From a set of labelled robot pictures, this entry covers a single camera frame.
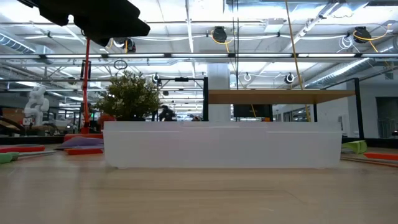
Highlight lime green block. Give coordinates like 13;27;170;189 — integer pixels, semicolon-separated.
341;139;368;155

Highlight white pillar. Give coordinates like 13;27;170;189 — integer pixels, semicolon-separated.
207;63;231;122

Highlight black monitor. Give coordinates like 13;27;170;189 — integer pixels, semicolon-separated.
233;104;274;121

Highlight green handled scissors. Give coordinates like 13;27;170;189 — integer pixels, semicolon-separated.
0;150;59;165

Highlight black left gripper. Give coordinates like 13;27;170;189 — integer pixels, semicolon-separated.
17;0;151;47

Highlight person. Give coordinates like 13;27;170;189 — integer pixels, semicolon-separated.
98;113;117;131
158;105;177;122

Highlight black metal post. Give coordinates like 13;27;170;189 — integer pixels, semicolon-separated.
354;77;365;140

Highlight wooden pencil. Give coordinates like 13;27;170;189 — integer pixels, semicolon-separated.
340;156;398;168

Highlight white robot figure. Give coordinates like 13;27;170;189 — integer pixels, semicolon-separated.
23;85;50;127

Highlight yellow hanging cable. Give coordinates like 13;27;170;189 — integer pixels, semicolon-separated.
284;0;312;122

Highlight wooden tabletop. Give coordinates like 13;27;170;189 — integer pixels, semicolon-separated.
208;89;356;105

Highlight black metal frame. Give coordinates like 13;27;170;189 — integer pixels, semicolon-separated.
157;77;210;122

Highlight orange item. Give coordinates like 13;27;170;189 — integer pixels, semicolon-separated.
363;151;398;161

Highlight green potted plant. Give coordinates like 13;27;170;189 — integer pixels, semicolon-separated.
93;70;162;122

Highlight black cable loop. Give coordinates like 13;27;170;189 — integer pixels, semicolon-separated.
113;58;128;71

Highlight translucent plastic storage box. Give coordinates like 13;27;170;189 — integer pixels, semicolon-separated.
103;120;343;170

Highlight red camera stand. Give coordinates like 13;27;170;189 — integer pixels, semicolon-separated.
63;37;104;141

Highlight black pole clamp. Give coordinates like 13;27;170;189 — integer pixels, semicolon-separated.
80;60;92;80

